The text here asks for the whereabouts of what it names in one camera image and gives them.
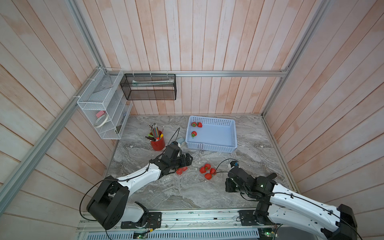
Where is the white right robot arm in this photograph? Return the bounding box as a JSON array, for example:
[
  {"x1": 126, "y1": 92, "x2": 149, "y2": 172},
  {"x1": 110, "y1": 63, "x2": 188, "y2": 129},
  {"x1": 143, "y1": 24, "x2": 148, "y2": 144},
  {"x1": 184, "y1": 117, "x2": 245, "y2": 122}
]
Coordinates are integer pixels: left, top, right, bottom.
[{"x1": 226, "y1": 161, "x2": 361, "y2": 240}]

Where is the pink sticky note pad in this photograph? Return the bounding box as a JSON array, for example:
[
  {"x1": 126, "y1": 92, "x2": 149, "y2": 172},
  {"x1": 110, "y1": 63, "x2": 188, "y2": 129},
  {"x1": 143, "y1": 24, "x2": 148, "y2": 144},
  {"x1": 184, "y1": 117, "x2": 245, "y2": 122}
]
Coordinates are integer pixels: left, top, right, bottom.
[{"x1": 95, "y1": 111, "x2": 106, "y2": 119}]

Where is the white wire mesh shelf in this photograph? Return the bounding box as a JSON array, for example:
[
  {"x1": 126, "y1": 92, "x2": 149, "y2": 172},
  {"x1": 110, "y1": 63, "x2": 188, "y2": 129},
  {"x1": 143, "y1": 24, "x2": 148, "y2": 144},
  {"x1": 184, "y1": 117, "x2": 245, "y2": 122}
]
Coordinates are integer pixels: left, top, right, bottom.
[{"x1": 77, "y1": 68, "x2": 133, "y2": 140}]

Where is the black mesh wall basket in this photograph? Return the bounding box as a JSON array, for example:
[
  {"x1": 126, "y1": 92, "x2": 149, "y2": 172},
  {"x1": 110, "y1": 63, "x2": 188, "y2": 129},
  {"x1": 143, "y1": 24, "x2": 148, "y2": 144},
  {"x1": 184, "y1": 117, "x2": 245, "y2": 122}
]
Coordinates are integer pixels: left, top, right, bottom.
[{"x1": 120, "y1": 74, "x2": 177, "y2": 101}]

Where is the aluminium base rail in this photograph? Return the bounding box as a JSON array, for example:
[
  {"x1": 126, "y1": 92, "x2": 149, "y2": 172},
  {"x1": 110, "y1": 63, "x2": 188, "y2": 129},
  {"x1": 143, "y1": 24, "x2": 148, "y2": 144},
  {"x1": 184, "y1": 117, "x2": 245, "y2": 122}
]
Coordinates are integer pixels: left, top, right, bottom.
[{"x1": 76, "y1": 206, "x2": 325, "y2": 233}]

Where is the light blue perforated plastic basket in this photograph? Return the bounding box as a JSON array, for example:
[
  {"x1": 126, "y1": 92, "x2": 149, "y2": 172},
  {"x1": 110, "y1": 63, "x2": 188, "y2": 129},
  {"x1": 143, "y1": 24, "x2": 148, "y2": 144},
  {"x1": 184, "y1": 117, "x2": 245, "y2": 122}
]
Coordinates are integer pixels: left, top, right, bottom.
[{"x1": 186, "y1": 116, "x2": 238, "y2": 153}]

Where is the white tape roll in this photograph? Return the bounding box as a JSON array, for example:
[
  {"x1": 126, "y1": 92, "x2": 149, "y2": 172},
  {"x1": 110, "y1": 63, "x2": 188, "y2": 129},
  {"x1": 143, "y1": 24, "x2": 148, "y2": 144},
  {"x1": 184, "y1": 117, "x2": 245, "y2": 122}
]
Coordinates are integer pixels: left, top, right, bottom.
[{"x1": 94, "y1": 114, "x2": 109, "y2": 129}]

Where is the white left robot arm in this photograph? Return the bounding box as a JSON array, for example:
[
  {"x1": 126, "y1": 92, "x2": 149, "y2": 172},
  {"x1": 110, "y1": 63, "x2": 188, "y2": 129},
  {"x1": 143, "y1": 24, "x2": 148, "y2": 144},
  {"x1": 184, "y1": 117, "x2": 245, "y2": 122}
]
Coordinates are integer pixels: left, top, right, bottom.
[{"x1": 86, "y1": 142, "x2": 193, "y2": 230}]

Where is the red metal pencil bucket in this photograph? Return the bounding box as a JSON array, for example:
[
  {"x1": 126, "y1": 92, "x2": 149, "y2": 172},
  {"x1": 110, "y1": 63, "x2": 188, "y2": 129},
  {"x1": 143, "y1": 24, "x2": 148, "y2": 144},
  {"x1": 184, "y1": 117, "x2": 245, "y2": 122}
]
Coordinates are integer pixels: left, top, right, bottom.
[{"x1": 150, "y1": 131, "x2": 166, "y2": 151}]

